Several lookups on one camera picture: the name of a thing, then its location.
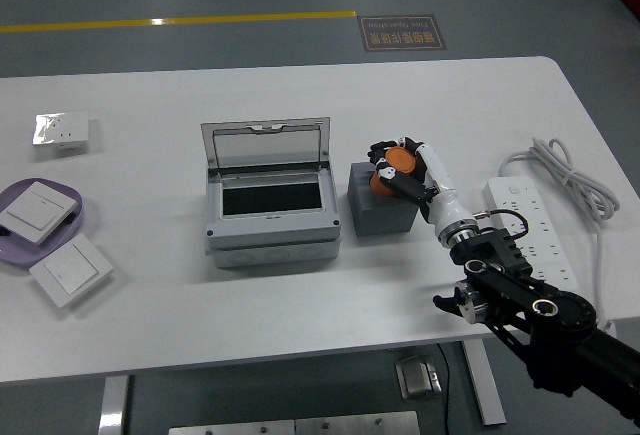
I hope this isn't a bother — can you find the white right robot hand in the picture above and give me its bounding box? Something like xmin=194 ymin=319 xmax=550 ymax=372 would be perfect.
xmin=367 ymin=136 xmax=480 ymax=249

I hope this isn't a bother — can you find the grey box with clear flap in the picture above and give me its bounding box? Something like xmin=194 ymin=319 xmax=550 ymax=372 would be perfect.
xmin=200 ymin=116 xmax=342 ymax=270

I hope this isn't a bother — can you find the grey cube block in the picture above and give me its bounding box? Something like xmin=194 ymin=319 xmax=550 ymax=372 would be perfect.
xmin=348 ymin=161 xmax=420 ymax=239

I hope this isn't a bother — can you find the metal floor socket box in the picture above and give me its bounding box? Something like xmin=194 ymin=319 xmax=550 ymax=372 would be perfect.
xmin=394 ymin=354 xmax=444 ymax=401

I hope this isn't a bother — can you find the white power strip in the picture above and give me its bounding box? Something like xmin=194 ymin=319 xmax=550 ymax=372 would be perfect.
xmin=482 ymin=177 xmax=579 ymax=290

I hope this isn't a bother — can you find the brown floor sign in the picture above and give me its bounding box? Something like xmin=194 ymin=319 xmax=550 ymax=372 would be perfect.
xmin=357 ymin=14 xmax=447 ymax=53

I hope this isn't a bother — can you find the white table leg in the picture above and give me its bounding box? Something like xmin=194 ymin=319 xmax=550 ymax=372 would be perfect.
xmin=460 ymin=339 xmax=507 ymax=426
xmin=97 ymin=374 xmax=130 ymax=435

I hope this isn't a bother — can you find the purple tray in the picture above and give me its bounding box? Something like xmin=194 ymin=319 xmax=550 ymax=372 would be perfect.
xmin=0 ymin=178 xmax=85 ymax=269

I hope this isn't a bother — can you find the white power cord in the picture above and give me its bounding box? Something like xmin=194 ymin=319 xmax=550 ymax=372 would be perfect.
xmin=498 ymin=137 xmax=621 ymax=331

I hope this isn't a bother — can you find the thin black cable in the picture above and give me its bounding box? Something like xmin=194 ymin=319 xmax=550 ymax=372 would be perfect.
xmin=437 ymin=343 xmax=454 ymax=435

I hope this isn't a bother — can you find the metal base plate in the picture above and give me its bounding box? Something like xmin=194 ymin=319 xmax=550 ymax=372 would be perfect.
xmin=168 ymin=418 xmax=296 ymax=435
xmin=294 ymin=410 xmax=420 ymax=435

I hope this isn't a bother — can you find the white wall switch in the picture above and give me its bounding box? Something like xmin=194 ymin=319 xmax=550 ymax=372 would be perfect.
xmin=28 ymin=233 xmax=115 ymax=309
xmin=0 ymin=180 xmax=83 ymax=246

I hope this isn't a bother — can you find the white wall socket in wrap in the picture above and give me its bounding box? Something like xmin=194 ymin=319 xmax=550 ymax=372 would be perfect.
xmin=32 ymin=112 xmax=91 ymax=150

